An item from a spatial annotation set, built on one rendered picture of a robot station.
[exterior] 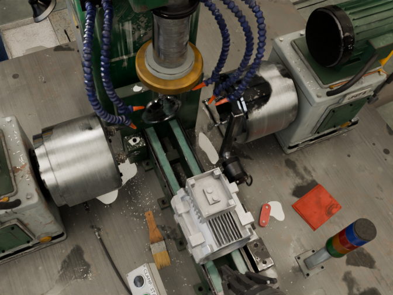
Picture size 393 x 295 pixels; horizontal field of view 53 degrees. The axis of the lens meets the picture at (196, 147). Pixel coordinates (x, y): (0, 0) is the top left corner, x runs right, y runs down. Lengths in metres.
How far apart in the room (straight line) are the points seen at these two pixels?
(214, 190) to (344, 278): 0.61
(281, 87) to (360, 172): 0.55
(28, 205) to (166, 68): 0.50
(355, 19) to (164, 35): 0.60
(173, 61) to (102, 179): 0.40
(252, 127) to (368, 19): 0.46
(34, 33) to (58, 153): 1.46
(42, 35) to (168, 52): 1.59
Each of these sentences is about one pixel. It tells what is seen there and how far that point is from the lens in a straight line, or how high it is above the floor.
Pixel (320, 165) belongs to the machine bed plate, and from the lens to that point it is 1.62.
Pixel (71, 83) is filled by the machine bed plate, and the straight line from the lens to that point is 1.73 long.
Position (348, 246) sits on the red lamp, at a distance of 1.16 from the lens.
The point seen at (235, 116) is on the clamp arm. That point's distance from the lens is 1.09.
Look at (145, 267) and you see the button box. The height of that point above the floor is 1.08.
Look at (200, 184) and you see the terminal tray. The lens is 1.13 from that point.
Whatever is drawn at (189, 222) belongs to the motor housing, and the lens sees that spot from 1.15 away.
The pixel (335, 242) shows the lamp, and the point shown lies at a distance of 1.20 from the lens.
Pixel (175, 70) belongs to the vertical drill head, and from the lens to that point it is 1.03.
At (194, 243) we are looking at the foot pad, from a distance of 1.12.
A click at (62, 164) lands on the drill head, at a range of 1.14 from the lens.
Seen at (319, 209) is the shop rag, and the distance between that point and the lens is 1.54.
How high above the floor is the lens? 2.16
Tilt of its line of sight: 62 degrees down
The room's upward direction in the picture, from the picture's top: 10 degrees clockwise
